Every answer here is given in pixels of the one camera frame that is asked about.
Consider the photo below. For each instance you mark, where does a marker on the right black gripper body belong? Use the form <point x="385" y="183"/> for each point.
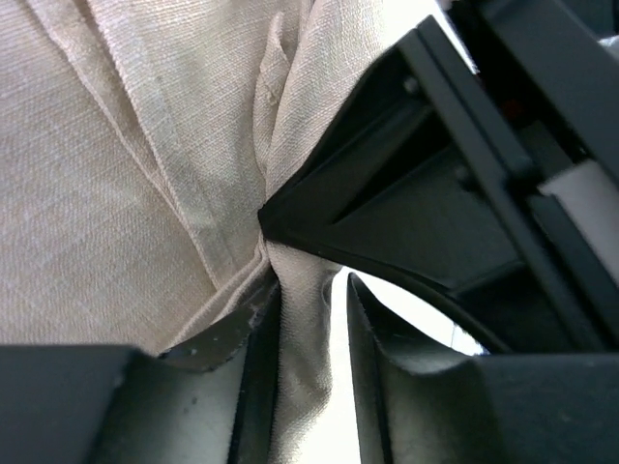
<point x="536" y="174"/>

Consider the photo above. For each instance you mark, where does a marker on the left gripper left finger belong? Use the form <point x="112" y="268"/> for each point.
<point x="207" y="400"/>

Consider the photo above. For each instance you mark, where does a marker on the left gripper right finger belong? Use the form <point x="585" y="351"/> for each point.
<point x="419" y="401"/>

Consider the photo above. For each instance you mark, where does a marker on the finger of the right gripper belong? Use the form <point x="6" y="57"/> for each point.
<point x="417" y="178"/>

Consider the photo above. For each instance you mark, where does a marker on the beige cloth napkin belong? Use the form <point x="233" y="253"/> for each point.
<point x="138" y="141"/>

